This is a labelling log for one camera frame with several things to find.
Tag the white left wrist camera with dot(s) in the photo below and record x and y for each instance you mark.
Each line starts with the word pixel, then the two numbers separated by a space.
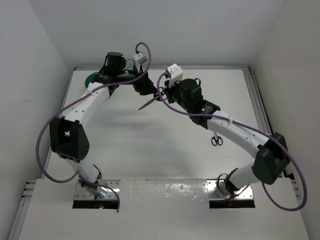
pixel 139 59

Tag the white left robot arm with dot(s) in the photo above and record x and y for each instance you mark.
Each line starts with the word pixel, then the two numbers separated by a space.
pixel 67 133

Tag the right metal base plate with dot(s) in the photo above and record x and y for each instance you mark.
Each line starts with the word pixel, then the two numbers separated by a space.
pixel 217 191

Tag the metal base plate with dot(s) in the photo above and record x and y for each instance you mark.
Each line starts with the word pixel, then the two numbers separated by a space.
pixel 217 191
pixel 106 192

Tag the large black handled scissors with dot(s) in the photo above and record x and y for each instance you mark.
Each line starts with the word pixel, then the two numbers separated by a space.
pixel 155 98

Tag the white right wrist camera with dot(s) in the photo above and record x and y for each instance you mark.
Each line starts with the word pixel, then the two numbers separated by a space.
pixel 175 74

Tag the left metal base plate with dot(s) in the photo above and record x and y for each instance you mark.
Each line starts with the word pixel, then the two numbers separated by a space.
pixel 106 192

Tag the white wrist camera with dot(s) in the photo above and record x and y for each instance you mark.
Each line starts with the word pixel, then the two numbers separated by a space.
pixel 139 59
pixel 175 74

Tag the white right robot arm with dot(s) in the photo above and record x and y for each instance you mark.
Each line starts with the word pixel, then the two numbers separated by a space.
pixel 269 157

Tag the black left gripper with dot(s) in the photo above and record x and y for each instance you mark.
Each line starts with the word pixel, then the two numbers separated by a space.
pixel 145 86

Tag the teal round divided container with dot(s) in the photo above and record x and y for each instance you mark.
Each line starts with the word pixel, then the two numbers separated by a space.
pixel 88 80

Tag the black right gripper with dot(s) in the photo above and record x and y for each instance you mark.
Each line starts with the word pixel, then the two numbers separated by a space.
pixel 168 90

